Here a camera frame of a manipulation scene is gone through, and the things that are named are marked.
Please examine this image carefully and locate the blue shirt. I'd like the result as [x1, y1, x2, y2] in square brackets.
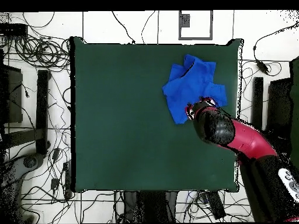
[162, 54, 229, 125]

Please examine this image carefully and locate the long black stand bar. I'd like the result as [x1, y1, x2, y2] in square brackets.
[35, 69, 51, 156]
[251, 76, 264, 131]

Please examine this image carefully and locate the dark green table cloth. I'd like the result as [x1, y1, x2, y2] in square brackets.
[69, 36, 244, 194]

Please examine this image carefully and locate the black power adapter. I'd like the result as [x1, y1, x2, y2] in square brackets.
[255, 59, 269, 75]

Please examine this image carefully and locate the black cabinet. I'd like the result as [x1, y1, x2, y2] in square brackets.
[0, 64, 24, 124]
[266, 78, 293, 141]

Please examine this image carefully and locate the black power strip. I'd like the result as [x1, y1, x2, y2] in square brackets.
[205, 190, 227, 220]
[62, 160, 73, 200]

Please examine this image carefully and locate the grey stand foot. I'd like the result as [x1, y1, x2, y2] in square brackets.
[0, 152, 46, 223]

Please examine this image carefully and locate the black electronics box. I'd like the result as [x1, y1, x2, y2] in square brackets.
[0, 23, 29, 37]

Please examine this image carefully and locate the thin black cable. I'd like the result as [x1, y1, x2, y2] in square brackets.
[140, 10, 157, 44]

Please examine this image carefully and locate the black cable with plug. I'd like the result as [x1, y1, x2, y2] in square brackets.
[111, 10, 136, 45]

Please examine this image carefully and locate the grey square floor frame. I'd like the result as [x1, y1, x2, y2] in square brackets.
[178, 10, 214, 41]

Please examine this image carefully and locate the black adapter cable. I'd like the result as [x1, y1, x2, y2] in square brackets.
[252, 23, 299, 62]

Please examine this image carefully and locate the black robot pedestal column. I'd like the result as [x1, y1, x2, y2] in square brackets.
[123, 191, 179, 223]

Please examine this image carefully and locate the coiled black cable bundle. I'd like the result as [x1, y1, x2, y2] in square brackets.
[14, 34, 71, 72]

